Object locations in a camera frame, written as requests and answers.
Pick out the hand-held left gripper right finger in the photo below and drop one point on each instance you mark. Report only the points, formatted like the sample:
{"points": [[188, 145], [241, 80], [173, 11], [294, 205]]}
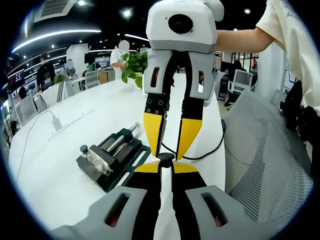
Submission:
{"points": [[197, 200]]}

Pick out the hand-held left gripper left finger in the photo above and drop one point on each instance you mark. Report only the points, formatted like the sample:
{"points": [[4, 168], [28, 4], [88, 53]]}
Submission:
{"points": [[120, 212]]}

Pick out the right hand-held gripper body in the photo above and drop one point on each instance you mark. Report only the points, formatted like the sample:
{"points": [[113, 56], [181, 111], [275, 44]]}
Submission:
{"points": [[160, 27]]}

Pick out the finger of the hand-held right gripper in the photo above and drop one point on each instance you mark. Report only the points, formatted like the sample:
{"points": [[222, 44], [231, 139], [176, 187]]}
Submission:
{"points": [[190, 130], [153, 125]]}

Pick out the black rubber stopper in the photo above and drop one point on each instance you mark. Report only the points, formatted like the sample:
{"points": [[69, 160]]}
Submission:
{"points": [[165, 158]]}

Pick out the dark green metal vise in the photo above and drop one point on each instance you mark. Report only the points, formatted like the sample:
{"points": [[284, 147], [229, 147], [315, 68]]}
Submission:
{"points": [[120, 160]]}

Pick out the row of clear glass vials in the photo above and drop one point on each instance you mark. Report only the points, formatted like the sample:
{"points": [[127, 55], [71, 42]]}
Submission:
{"points": [[100, 161]]}

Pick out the glass vial with dark stopper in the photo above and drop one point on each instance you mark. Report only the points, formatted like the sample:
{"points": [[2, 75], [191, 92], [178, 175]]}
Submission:
{"points": [[84, 151]]}

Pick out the person's right forearm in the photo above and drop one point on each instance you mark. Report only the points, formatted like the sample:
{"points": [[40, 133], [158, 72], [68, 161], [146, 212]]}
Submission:
{"points": [[240, 40]]}

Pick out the green potted plant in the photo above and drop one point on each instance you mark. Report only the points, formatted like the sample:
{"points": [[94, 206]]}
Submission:
{"points": [[135, 66]]}

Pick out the white table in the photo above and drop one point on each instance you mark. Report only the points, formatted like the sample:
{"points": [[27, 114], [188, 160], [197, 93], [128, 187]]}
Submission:
{"points": [[57, 180]]}

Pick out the white office chair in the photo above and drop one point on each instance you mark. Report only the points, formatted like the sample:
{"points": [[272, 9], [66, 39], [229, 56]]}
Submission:
{"points": [[241, 80], [91, 78]]}

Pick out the grey mesh office chair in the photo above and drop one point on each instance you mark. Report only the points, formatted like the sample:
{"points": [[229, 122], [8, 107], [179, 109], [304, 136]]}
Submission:
{"points": [[262, 155]]}

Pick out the chair with striped jacket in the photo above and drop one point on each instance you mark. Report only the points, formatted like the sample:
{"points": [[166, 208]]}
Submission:
{"points": [[53, 92]]}

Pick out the black waist pack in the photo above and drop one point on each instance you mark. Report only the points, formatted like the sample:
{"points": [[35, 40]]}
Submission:
{"points": [[293, 105]]}

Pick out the person's body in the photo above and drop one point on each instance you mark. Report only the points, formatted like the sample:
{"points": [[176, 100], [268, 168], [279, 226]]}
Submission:
{"points": [[292, 37]]}

